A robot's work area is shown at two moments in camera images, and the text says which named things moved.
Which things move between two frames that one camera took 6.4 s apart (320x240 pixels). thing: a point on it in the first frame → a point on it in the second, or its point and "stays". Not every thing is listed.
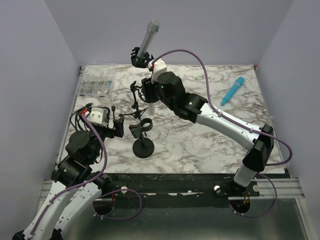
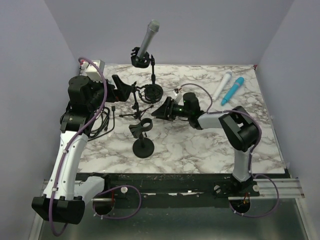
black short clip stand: [143, 147] stays
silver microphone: [153, 27] stays
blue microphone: [238, 82] stays
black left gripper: [118, 130] → [121, 93]
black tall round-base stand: [141, 62] stays
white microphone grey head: [151, 106] → [222, 86]
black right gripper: [148, 87] → [164, 112]
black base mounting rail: [176, 190] stays
